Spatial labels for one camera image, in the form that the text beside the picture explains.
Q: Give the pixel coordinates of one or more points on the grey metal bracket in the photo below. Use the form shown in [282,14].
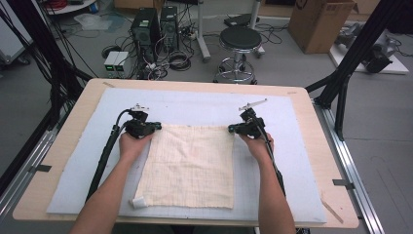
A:
[40,168]
[343,183]

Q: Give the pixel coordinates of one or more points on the person's left hand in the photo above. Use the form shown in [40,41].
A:
[133,148]

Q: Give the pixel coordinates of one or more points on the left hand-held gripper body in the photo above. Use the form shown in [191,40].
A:
[138,127]

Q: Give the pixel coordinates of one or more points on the white desk leg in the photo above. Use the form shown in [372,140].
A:
[255,13]
[203,39]

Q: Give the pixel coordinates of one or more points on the cardboard box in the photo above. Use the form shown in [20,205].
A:
[318,26]

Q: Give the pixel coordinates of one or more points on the black flat case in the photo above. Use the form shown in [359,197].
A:
[238,20]

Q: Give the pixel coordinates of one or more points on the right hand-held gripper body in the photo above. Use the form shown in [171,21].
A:
[253,128]

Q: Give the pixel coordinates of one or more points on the aluminium rail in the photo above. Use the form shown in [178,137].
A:
[26,169]
[354,169]

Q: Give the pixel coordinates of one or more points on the white board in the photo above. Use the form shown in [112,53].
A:
[397,66]

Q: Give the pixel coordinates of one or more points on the white power supply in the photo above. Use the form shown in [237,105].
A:
[122,61]
[109,61]

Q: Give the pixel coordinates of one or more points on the white grid mat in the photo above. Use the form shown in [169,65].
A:
[195,104]

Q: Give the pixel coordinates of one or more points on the black round stool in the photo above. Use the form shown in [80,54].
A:
[240,38]

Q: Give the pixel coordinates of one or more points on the black computer tower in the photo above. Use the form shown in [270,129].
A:
[168,29]
[144,29]

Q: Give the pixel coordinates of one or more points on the round white table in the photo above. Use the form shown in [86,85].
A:
[74,7]

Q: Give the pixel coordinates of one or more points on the person's right hand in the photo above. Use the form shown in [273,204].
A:
[259,148]

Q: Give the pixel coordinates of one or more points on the black and grey device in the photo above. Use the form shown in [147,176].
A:
[378,58]

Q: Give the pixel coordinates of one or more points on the black metal frame stand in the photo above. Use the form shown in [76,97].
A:
[354,52]
[48,58]

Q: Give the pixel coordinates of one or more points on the clear plastic bag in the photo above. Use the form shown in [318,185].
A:
[92,22]

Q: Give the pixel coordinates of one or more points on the thin wooden stick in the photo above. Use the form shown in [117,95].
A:
[331,209]

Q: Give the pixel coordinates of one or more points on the cream cloth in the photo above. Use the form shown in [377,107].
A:
[188,162]

